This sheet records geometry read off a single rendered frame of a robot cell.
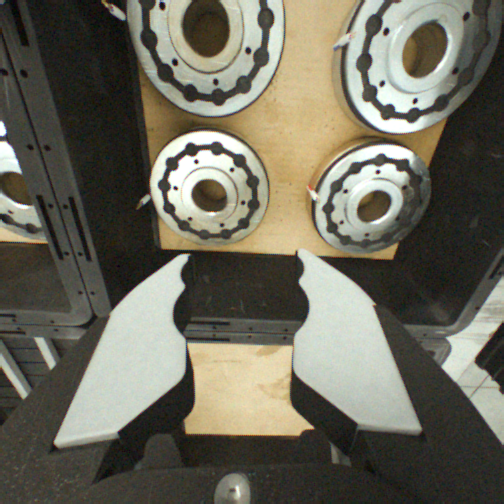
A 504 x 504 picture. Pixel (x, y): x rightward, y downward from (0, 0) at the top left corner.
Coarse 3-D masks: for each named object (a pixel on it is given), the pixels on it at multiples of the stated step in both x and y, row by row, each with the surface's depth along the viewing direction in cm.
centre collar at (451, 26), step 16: (416, 16) 16; (432, 16) 16; (448, 16) 16; (400, 32) 16; (448, 32) 16; (400, 48) 17; (448, 48) 17; (400, 64) 17; (448, 64) 17; (400, 80) 18; (416, 80) 18; (432, 80) 18
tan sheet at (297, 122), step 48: (288, 0) 18; (336, 0) 18; (288, 48) 20; (144, 96) 21; (288, 96) 21; (288, 144) 23; (336, 144) 23; (432, 144) 23; (288, 192) 25; (240, 240) 28; (288, 240) 28
